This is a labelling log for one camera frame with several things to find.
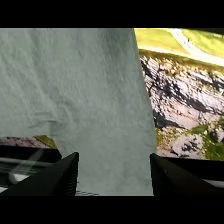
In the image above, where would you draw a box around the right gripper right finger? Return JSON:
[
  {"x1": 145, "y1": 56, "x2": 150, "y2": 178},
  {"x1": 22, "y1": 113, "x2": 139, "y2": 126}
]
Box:
[{"x1": 149, "y1": 153, "x2": 224, "y2": 197}]

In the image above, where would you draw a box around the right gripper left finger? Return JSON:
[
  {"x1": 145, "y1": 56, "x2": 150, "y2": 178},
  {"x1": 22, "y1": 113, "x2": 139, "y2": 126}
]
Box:
[{"x1": 0, "y1": 151, "x2": 80, "y2": 197}]

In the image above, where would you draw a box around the pale grey-green T-shirt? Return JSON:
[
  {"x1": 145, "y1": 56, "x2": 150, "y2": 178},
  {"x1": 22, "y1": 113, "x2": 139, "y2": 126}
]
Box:
[{"x1": 0, "y1": 27, "x2": 158, "y2": 197}]

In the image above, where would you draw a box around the silver frame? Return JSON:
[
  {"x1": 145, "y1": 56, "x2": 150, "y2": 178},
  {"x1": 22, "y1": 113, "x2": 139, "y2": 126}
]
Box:
[{"x1": 0, "y1": 155, "x2": 224, "y2": 195}]

